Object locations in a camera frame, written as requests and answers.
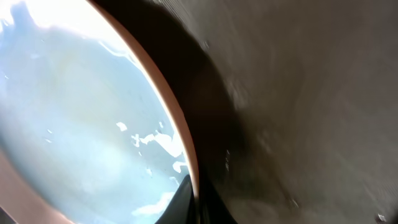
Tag dark brown serving tray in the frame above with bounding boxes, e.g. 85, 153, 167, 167
99, 0, 397, 223

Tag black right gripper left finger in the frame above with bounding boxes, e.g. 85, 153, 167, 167
156, 175, 196, 224

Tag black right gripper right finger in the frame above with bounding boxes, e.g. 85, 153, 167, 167
199, 177, 237, 224

